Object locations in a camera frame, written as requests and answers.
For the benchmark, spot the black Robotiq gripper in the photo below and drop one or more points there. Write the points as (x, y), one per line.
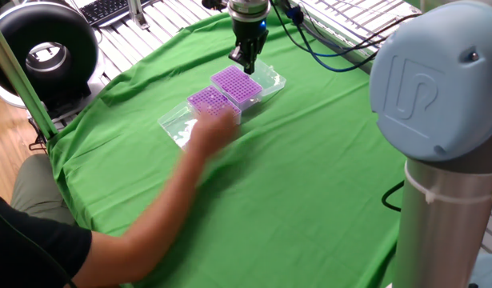
(249, 32)

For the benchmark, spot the purple pipette tip box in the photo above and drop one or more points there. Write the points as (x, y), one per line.
(235, 83)
(209, 100)

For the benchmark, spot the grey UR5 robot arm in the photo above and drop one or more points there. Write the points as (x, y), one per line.
(437, 80)

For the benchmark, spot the bare human forearm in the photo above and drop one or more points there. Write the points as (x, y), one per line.
(149, 236)

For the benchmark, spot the bare human hand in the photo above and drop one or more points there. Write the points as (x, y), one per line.
(213, 134)

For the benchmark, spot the silver metal stand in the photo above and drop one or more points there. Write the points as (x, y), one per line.
(137, 14)

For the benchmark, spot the green table cloth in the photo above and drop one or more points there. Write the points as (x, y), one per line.
(301, 180)

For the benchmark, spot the black computer keyboard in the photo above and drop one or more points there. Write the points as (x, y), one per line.
(105, 9)

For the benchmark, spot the olive trousers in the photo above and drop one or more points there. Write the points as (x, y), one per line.
(41, 192)

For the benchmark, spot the black shirt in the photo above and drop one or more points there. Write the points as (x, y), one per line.
(29, 248)

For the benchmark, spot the green frame post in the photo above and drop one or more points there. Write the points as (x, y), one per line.
(21, 84)

